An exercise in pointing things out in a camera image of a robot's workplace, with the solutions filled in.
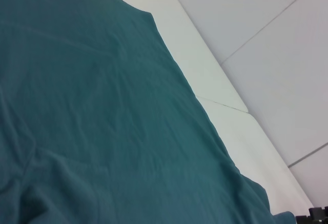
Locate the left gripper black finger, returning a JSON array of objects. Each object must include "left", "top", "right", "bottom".
[{"left": 296, "top": 207, "right": 328, "bottom": 224}]

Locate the teal blue t-shirt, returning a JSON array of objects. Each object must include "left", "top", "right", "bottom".
[{"left": 0, "top": 0, "right": 294, "bottom": 224}]

